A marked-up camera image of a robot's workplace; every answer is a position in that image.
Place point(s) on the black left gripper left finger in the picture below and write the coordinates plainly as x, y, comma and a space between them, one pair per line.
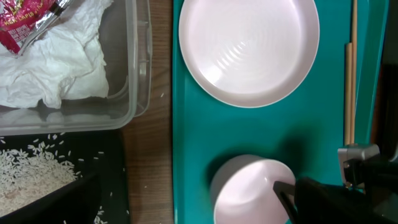
77, 202

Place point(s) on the white napkin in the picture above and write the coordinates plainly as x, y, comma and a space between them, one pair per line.
65, 63

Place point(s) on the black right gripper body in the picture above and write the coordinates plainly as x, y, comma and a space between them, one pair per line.
374, 175

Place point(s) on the black plastic tray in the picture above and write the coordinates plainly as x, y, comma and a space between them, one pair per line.
101, 152

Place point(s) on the grey dishwasher rack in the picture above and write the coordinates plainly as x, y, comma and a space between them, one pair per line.
384, 130

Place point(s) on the teal serving tray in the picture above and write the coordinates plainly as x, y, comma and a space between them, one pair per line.
304, 130

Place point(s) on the wooden chopstick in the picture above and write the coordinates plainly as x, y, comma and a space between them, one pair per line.
354, 48
348, 93

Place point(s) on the pile of rice grains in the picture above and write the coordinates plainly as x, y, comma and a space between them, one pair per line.
26, 177

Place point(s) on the clear plastic waste bin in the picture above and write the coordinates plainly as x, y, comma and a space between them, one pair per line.
125, 35

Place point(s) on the large pink plate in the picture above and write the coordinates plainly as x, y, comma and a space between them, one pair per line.
249, 53

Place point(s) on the red foil wrapper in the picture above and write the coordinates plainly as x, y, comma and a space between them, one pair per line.
23, 21

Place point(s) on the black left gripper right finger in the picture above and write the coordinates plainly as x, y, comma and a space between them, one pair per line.
309, 201

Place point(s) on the small pink bowl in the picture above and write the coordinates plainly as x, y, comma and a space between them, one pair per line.
242, 191

